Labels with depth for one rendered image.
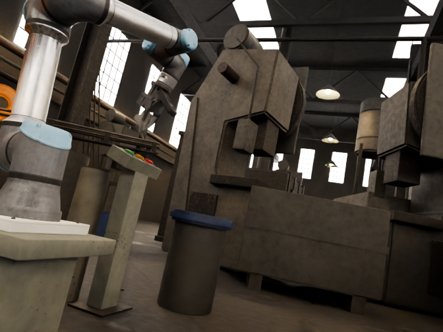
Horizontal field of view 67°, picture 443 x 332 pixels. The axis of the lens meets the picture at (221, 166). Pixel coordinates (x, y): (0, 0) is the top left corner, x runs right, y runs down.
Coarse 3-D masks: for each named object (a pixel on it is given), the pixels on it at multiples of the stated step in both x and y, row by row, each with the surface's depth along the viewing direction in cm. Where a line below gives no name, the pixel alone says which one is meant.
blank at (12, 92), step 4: (0, 84) 138; (0, 88) 138; (4, 88) 138; (8, 88) 139; (12, 88) 140; (0, 92) 138; (4, 92) 138; (8, 92) 139; (12, 92) 140; (4, 96) 139; (8, 96) 139; (12, 96) 140; (8, 100) 140; (12, 100) 140; (12, 104) 140; (8, 108) 139; (0, 112) 137; (4, 112) 138; (8, 112) 139; (0, 116) 137; (4, 116) 138; (0, 120) 137
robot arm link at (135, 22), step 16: (48, 0) 87; (64, 0) 86; (80, 0) 87; (96, 0) 89; (112, 0) 94; (64, 16) 89; (80, 16) 90; (96, 16) 91; (112, 16) 94; (128, 16) 97; (144, 16) 102; (128, 32) 102; (144, 32) 104; (160, 32) 107; (176, 32) 112; (192, 32) 116; (176, 48) 115; (192, 48) 116
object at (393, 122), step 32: (416, 96) 304; (384, 128) 364; (416, 128) 304; (416, 160) 329; (384, 192) 368; (416, 192) 357; (416, 224) 296; (416, 256) 298; (384, 288) 294; (416, 288) 293
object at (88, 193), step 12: (84, 168) 134; (96, 168) 134; (84, 180) 132; (96, 180) 133; (108, 180) 138; (84, 192) 131; (96, 192) 133; (72, 204) 132; (84, 204) 130; (96, 204) 133; (72, 216) 130; (84, 216) 130; (96, 216) 133; (96, 228) 135; (84, 264) 131; (72, 288) 127; (72, 300) 127
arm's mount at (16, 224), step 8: (0, 216) 69; (0, 224) 65; (8, 224) 64; (16, 224) 65; (24, 224) 67; (32, 224) 69; (40, 224) 71; (48, 224) 74; (56, 224) 76; (64, 224) 79; (72, 224) 81; (80, 224) 85; (16, 232) 66; (24, 232) 68; (32, 232) 70; (40, 232) 72; (48, 232) 74; (56, 232) 76; (64, 232) 79; (72, 232) 82; (80, 232) 85
